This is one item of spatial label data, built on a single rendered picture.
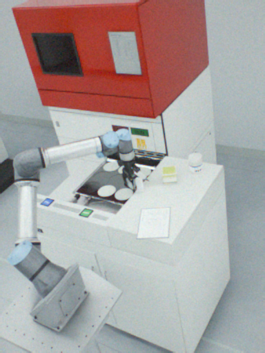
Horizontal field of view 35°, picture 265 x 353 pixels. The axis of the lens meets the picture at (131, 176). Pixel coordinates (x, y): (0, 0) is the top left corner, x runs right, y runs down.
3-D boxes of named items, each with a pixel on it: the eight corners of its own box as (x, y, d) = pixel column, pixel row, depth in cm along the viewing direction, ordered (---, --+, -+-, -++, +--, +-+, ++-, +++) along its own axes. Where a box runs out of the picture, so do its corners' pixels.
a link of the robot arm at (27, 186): (13, 274, 182) (12, 151, 192) (15, 273, 196) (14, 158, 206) (41, 272, 184) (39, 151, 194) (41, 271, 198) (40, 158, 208)
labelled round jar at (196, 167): (192, 166, 226) (191, 151, 221) (205, 168, 223) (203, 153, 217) (187, 174, 222) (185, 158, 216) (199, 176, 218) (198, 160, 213)
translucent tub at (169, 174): (163, 177, 223) (161, 166, 219) (177, 176, 222) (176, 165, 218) (163, 185, 217) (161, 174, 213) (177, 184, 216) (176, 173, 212)
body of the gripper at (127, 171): (130, 183, 218) (125, 164, 211) (122, 176, 225) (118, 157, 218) (142, 177, 221) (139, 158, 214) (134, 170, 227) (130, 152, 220)
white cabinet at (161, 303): (110, 248, 325) (85, 160, 279) (231, 286, 277) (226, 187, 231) (59, 312, 283) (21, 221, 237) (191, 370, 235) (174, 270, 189)
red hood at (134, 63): (106, 60, 311) (88, -26, 278) (209, 64, 271) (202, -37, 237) (41, 106, 262) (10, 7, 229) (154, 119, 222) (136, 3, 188)
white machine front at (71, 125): (65, 154, 290) (49, 101, 268) (170, 174, 249) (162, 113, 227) (62, 156, 288) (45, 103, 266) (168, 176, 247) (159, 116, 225)
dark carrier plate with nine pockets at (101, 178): (108, 159, 260) (108, 158, 260) (157, 168, 243) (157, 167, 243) (76, 192, 238) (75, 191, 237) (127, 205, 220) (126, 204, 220)
